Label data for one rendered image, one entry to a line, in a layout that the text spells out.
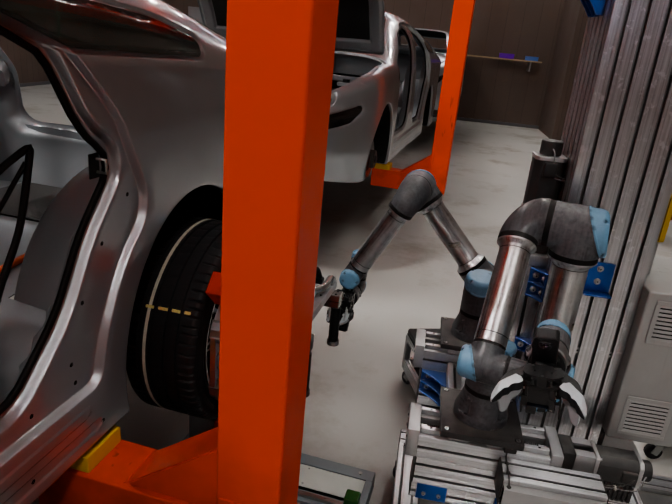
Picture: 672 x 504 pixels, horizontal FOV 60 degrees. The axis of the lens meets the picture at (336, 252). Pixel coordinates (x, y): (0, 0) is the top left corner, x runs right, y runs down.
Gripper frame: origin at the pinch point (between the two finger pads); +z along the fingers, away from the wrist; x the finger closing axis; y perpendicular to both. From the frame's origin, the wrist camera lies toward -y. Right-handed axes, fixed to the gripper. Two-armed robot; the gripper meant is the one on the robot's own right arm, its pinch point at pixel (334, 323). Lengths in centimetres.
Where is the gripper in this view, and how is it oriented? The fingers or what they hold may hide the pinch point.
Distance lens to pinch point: 208.8
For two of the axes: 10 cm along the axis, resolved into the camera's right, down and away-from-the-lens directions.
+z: -2.7, 3.1, -9.1
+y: 0.9, -9.3, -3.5
